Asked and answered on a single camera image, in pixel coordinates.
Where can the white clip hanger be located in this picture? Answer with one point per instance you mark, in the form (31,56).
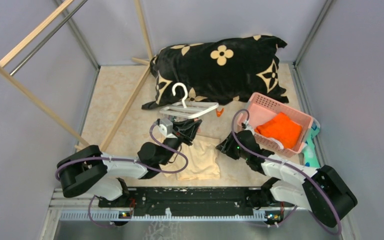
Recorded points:
(187,109)

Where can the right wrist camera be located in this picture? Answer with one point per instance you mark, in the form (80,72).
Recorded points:
(247,126)

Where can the orange underwear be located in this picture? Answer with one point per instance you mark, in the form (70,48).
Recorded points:
(282,129)

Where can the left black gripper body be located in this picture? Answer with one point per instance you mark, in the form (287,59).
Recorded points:
(183,136)

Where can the wooden drying rack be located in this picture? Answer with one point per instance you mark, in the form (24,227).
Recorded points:
(62,76)

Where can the orange clothespin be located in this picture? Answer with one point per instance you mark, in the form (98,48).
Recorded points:
(219,112)

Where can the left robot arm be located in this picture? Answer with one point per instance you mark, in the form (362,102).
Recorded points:
(92,171)

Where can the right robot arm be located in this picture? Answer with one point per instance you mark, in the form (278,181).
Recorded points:
(320,190)

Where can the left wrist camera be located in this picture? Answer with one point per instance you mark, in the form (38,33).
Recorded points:
(165,127)

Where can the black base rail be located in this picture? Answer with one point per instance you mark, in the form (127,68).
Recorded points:
(207,203)

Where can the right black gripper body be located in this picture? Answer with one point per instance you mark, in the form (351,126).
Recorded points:
(232,148)

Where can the cream boxer underwear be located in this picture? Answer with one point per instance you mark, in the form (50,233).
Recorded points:
(202,155)

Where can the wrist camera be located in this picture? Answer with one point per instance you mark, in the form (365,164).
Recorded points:
(165,127)
(247,126)

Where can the metal rack rod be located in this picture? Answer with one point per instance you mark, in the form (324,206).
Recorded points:
(47,38)

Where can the pink plastic basket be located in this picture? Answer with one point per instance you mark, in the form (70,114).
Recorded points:
(262,109)

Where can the black floral pillow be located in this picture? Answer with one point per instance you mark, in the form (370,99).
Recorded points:
(224,71)

